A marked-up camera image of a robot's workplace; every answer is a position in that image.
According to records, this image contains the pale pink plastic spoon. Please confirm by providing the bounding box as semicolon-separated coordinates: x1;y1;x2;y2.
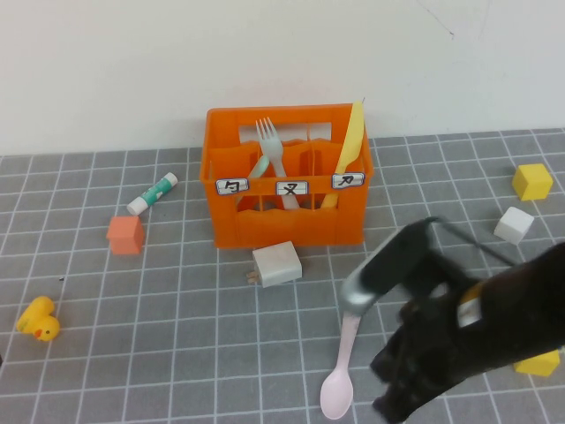
320;308;359;420

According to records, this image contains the white cube block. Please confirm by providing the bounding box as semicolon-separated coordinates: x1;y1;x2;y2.
493;206;535;246

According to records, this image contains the orange cube block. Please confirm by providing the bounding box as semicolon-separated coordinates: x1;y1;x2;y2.
105;215;145;256

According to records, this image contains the orange plastic cutlery holder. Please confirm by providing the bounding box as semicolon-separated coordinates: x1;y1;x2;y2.
199;103;371;251

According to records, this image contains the yellow plastic knife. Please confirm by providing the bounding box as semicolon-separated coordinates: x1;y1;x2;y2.
320;100;365;209

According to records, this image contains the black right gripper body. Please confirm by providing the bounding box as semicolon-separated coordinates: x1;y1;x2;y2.
395;254;486;401

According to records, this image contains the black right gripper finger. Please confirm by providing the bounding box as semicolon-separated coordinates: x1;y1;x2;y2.
369;337;414;386
372;382;438;424

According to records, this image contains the white plug charger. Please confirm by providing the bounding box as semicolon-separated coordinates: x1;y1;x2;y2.
245;240;303;289

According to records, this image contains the yellow rubber duck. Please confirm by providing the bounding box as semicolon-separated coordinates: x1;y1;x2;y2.
16;295;61;344

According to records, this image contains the pale green plastic spoon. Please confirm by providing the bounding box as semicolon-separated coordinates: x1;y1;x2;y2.
245;154;270;180

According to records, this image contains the grey grid table mat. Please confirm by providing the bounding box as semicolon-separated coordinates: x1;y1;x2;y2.
0;127;565;424

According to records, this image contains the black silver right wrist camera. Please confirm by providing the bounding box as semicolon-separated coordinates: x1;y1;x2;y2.
342;218;447;318

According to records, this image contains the pale blue plastic fork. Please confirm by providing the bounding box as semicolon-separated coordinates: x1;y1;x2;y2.
254;117;301;211

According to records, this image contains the thin black cable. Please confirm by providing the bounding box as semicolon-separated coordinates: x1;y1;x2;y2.
424;215;518;269

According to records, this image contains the yellow cube block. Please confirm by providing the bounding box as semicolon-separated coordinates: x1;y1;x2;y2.
513;347;562;377
511;163;554;202

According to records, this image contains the white green glue stick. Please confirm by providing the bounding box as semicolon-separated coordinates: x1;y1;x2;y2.
125;171;179;216

